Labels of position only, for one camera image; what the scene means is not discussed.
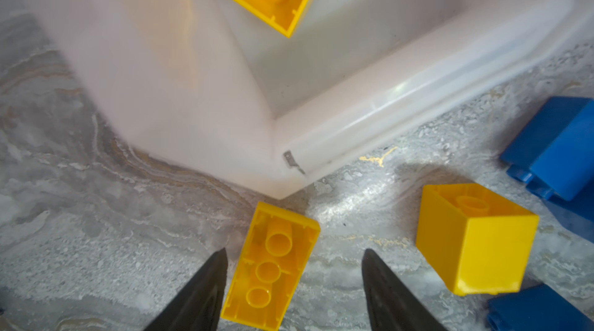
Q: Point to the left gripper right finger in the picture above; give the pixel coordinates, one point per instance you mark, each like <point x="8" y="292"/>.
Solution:
<point x="391" y="306"/>

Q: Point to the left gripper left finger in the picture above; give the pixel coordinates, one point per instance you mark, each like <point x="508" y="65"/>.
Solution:
<point x="198" y="304"/>

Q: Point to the white bin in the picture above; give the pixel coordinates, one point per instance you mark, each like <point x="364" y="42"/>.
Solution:
<point x="207" y="85"/>

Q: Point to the blue square lego brick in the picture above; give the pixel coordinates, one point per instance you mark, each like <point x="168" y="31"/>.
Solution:
<point x="553" y="153"/>

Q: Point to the yellow square lego brick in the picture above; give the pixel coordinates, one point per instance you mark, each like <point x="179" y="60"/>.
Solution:
<point x="477" y="241"/>

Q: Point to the blue long lego brick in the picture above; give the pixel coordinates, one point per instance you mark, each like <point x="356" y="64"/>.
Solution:
<point x="540" y="307"/>

